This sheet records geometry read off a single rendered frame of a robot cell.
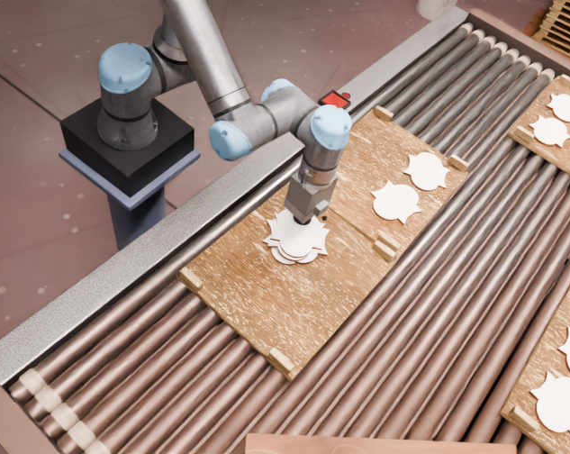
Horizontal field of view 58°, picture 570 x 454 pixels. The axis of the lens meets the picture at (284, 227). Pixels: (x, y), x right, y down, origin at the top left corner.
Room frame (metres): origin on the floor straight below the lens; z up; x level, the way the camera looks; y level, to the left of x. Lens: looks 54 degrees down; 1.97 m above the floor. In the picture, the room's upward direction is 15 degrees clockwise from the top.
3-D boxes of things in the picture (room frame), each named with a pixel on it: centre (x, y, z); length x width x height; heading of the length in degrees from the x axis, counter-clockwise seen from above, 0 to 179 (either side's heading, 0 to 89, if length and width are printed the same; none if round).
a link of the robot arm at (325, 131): (0.73, -0.03, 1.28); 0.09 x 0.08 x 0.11; 55
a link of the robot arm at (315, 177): (0.72, -0.03, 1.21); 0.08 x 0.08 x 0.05
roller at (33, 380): (1.08, -0.04, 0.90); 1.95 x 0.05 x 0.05; 152
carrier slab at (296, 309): (0.64, -0.04, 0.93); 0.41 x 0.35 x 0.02; 152
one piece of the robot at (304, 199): (0.72, -0.04, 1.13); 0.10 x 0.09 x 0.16; 57
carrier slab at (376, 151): (1.01, -0.23, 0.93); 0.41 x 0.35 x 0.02; 153
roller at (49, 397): (1.05, -0.08, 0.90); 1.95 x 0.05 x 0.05; 152
